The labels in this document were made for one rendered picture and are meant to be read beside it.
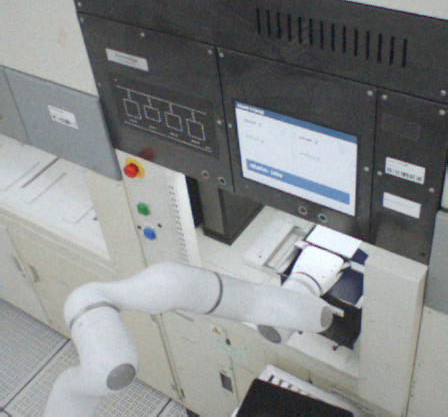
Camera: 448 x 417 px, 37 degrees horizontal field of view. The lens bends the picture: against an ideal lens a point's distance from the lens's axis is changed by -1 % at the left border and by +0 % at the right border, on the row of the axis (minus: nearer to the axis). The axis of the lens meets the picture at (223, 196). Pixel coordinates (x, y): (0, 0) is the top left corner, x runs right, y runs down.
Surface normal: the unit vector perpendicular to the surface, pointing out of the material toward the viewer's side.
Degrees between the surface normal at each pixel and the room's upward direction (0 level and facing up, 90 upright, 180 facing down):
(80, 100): 90
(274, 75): 90
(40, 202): 0
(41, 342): 0
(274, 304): 34
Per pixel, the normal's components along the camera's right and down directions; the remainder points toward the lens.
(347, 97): -0.56, 0.60
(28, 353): -0.11, -0.73
